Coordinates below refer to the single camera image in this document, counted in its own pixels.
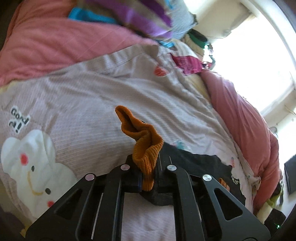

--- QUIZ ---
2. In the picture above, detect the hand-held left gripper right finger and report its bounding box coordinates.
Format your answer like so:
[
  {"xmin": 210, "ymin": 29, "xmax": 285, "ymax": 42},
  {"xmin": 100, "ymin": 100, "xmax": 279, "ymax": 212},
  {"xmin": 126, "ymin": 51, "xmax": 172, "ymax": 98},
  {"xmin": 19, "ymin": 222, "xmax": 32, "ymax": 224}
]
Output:
[{"xmin": 154, "ymin": 153, "xmax": 271, "ymax": 241}]

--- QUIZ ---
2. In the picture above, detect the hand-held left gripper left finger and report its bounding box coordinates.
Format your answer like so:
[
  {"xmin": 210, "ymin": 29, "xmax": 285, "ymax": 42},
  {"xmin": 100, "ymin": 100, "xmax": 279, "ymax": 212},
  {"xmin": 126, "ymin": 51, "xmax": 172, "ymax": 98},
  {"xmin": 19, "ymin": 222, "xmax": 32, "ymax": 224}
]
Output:
[{"xmin": 24, "ymin": 154, "xmax": 142, "ymax": 241}]

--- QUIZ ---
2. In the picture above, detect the orange ribbed knit garment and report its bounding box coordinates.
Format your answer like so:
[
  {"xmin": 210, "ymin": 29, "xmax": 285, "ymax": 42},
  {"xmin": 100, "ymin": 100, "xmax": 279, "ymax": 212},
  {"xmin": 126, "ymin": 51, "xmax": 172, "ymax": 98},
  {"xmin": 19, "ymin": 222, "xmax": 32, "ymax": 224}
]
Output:
[{"xmin": 115, "ymin": 105, "xmax": 164, "ymax": 192}]

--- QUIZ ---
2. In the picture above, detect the black shirt with white print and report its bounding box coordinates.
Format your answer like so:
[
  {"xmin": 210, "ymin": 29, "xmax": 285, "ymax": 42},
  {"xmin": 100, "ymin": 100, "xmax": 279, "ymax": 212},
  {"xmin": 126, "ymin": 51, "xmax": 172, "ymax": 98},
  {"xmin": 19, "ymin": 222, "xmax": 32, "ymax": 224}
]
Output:
[{"xmin": 142, "ymin": 142, "xmax": 247, "ymax": 207}]

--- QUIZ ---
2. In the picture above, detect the stack of folded clothes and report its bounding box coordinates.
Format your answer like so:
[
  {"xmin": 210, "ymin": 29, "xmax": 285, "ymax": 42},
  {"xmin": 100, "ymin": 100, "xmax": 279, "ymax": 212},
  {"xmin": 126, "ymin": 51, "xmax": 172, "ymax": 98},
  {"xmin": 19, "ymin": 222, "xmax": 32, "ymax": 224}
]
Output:
[{"xmin": 174, "ymin": 29, "xmax": 216, "ymax": 70}]

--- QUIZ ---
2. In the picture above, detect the pink printed bear quilt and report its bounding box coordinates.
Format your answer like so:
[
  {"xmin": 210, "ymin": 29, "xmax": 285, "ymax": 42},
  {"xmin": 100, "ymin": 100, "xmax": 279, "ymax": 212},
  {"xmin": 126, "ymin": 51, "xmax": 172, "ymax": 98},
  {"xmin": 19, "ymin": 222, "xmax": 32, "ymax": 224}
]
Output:
[{"xmin": 0, "ymin": 43, "xmax": 255, "ymax": 241}]

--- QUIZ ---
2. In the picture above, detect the pale yellow bedsheet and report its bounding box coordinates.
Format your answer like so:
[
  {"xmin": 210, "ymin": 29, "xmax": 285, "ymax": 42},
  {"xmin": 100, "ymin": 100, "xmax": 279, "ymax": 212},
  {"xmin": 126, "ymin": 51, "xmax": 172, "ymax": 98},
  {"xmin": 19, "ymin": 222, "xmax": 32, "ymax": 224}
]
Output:
[{"xmin": 188, "ymin": 74, "xmax": 212, "ymax": 109}]

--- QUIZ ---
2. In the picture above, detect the yellow-green cloth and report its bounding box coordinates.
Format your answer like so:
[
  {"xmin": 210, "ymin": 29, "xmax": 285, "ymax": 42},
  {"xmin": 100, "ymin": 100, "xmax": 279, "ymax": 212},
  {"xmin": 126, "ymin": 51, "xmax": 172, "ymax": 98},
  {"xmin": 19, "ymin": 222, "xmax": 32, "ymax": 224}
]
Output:
[{"xmin": 265, "ymin": 193, "xmax": 284, "ymax": 210}]

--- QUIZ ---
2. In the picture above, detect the red velvet cloth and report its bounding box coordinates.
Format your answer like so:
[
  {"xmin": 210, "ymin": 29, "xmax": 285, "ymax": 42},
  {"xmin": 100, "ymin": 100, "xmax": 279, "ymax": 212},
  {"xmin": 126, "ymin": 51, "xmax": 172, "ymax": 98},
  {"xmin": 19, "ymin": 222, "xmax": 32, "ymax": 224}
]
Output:
[{"xmin": 172, "ymin": 55, "xmax": 204, "ymax": 75}]

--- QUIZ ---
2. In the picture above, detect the black device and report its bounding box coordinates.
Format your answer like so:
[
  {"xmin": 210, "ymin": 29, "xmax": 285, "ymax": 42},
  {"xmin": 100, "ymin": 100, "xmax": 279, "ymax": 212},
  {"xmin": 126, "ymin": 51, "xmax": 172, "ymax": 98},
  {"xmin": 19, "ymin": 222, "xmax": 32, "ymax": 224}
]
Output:
[{"xmin": 264, "ymin": 209, "xmax": 287, "ymax": 233}]

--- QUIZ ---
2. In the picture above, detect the black monitor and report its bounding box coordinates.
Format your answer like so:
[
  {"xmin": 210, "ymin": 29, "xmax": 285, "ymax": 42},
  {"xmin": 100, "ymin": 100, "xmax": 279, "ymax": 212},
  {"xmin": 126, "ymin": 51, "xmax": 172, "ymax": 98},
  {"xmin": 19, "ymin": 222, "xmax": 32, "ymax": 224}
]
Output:
[{"xmin": 284, "ymin": 154, "xmax": 296, "ymax": 195}]

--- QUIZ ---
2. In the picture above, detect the bright window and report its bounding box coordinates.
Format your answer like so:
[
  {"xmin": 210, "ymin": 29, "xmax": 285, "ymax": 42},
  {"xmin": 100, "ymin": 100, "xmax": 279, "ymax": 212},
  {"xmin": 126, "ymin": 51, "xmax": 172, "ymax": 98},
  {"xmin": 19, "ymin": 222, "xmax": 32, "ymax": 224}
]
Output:
[{"xmin": 211, "ymin": 14, "xmax": 296, "ymax": 113}]

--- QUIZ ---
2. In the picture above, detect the grey quilted headboard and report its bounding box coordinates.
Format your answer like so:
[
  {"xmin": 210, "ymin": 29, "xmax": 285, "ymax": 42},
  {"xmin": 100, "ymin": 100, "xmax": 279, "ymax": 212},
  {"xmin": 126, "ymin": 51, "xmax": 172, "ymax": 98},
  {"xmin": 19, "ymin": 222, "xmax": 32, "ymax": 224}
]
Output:
[{"xmin": 170, "ymin": 0, "xmax": 197, "ymax": 39}]

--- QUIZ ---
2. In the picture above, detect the striped fleece blanket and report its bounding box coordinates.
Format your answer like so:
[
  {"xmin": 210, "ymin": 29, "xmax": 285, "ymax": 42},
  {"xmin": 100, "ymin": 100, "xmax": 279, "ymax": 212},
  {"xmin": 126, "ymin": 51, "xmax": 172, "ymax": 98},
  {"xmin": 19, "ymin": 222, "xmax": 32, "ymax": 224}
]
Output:
[{"xmin": 68, "ymin": 0, "xmax": 174, "ymax": 40}]

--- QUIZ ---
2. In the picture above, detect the pink quilted bedspread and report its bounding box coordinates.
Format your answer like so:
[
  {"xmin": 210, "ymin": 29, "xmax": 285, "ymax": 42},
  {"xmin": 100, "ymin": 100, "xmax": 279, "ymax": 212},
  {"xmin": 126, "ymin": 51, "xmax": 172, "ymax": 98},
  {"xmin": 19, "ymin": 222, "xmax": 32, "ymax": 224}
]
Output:
[{"xmin": 0, "ymin": 0, "xmax": 158, "ymax": 85}]

